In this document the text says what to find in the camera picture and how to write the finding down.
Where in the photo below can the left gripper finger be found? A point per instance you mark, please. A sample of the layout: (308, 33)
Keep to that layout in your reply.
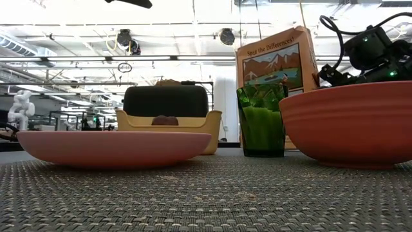
(135, 3)

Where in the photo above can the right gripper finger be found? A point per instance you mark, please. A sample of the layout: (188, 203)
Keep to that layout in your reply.
(333, 76)

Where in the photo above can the orange spot-the-differences cereal box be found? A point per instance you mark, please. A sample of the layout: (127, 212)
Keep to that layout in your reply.
(273, 51)

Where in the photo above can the toast slice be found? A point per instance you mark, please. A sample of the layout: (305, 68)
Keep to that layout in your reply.
(167, 82)

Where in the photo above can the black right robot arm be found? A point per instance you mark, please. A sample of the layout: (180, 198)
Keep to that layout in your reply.
(404, 51)

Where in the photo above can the round black ceiling fixture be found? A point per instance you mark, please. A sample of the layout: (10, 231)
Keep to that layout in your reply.
(227, 36)
(124, 37)

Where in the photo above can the coral red bowl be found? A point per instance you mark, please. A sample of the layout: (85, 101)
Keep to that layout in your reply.
(354, 129)

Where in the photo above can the green glass tumbler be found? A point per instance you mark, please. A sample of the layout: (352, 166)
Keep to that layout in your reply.
(262, 129)

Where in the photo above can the black toaster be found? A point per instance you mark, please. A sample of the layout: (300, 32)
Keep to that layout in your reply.
(165, 100)

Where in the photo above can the yellow plastic bin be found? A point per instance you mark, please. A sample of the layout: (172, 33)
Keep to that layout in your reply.
(199, 127)

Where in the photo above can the pink plate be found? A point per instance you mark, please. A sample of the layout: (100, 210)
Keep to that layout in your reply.
(112, 148)

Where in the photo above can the white robot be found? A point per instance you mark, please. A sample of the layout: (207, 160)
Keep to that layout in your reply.
(21, 108)

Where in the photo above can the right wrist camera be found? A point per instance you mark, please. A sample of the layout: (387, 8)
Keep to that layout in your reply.
(367, 48)

